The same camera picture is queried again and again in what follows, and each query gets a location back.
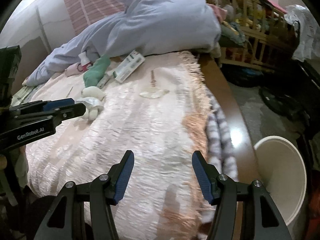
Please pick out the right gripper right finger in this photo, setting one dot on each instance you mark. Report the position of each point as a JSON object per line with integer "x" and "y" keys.
{"x": 261, "y": 218}

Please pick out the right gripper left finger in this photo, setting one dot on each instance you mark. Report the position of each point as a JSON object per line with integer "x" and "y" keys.
{"x": 84, "y": 211}

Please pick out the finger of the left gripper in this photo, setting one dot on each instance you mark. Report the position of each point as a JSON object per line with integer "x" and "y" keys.
{"x": 50, "y": 105}
{"x": 69, "y": 112}

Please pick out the green towel cloth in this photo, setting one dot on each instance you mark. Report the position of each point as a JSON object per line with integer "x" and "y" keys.
{"x": 96, "y": 72}

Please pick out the green white medicine box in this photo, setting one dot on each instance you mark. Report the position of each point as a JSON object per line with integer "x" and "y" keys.
{"x": 128, "y": 66}

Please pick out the white plastic wrapper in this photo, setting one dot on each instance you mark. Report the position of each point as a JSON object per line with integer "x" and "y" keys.
{"x": 91, "y": 103}

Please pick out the small green white box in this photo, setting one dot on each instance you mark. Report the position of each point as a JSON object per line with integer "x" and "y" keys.
{"x": 103, "y": 81}

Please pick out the cream round trash bin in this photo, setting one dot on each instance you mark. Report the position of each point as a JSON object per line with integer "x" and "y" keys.
{"x": 283, "y": 173}

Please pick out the pink rolled pouch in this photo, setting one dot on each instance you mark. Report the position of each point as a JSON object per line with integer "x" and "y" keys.
{"x": 74, "y": 69}

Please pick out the white pink-label bottle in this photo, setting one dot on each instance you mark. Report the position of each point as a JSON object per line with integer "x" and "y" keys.
{"x": 84, "y": 61}

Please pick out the grey striped blanket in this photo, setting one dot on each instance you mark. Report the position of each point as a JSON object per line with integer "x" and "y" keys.
{"x": 220, "y": 147}

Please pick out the pink quilted bedspread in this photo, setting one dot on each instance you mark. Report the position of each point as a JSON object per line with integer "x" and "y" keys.
{"x": 159, "y": 113}

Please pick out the grey-blue duvet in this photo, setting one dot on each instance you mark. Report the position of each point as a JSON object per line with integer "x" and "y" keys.
{"x": 147, "y": 26}

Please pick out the white crumpled plastic bag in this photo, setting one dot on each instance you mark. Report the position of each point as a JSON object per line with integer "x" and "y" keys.
{"x": 308, "y": 28}

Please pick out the wooden baby crib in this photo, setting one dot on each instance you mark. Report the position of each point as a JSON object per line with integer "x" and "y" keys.
{"x": 266, "y": 38}

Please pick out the wooden bed frame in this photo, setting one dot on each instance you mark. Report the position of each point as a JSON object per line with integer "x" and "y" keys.
{"x": 241, "y": 141}

